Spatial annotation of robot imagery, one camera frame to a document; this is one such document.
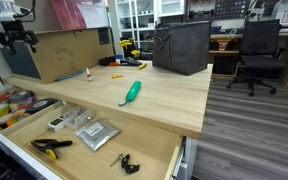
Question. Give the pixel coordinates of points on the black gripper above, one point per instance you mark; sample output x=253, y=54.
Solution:
x=15, y=29

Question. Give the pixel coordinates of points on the orange masking tape roll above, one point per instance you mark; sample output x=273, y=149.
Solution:
x=17, y=113

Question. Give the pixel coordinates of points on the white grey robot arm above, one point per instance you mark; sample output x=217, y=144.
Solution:
x=0, y=11

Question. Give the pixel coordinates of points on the red orange tape roll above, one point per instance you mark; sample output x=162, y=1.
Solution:
x=25, y=106

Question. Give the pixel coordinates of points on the black tape roll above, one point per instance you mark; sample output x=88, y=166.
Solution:
x=40, y=105

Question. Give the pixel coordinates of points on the white wooden drawer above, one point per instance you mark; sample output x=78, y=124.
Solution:
x=144, y=146

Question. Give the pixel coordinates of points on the cardboard box with dark panel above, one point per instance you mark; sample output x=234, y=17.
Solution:
x=60, y=53

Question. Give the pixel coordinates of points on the blue strip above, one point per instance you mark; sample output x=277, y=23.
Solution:
x=69, y=75

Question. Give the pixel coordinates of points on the red capped glue bottle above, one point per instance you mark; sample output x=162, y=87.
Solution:
x=89, y=77

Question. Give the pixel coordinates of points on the black case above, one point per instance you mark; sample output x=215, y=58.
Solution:
x=106, y=61

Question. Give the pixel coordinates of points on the clear plastic box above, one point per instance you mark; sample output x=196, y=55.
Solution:
x=71, y=114
x=82, y=120

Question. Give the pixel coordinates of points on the white handheld device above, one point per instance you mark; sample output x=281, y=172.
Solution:
x=55, y=124

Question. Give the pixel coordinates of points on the white shelf cabinet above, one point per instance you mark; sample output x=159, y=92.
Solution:
x=114, y=20

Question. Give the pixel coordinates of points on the small yellow clip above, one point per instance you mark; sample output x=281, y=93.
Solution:
x=116, y=76

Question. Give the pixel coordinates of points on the black yellow spring clamp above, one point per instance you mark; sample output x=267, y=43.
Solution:
x=47, y=144

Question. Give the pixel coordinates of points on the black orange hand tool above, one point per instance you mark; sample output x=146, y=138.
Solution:
x=129, y=62

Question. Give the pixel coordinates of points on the silver foil bag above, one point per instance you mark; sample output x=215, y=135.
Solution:
x=97, y=134

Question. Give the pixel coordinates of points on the green toothbrush case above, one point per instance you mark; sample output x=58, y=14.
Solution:
x=133, y=90

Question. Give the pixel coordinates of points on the dark grey fabric bag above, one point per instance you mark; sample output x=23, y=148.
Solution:
x=180, y=50

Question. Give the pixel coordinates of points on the black pegboard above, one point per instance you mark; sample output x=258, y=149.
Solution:
x=232, y=8

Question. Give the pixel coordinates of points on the black office chair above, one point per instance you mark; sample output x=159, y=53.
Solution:
x=260, y=40

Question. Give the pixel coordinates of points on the grey duct tape roll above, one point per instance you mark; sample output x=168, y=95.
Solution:
x=22, y=96

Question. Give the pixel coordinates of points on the black clamp mount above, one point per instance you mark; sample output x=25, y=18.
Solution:
x=129, y=165

